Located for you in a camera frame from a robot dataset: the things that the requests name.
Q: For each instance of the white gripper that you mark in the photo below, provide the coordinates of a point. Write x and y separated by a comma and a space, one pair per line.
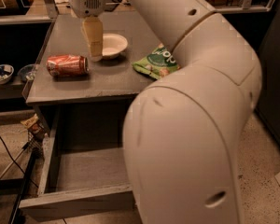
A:
86, 4

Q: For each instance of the red coke can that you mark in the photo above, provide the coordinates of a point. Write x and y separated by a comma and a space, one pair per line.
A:
67, 65

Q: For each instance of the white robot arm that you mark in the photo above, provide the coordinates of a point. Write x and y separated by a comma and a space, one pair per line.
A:
181, 133

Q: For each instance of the grey open top drawer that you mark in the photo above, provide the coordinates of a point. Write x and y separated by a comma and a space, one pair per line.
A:
84, 171

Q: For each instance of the white paper bowl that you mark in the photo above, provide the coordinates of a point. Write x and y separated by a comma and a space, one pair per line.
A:
113, 45

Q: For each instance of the dark grey bowl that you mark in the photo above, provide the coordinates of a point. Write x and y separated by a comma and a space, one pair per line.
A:
27, 73

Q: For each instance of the grey cabinet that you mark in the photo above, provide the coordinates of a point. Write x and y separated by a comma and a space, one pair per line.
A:
106, 79

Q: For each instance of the green chip bag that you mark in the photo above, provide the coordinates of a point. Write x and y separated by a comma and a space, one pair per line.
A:
157, 64

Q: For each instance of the blue white bowl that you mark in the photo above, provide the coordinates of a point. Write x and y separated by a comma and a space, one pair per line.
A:
6, 73

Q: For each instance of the brown snack bag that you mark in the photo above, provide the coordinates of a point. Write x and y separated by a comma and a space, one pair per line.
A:
35, 127

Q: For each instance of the black tripod stand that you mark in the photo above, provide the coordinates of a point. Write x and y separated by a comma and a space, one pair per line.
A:
20, 185

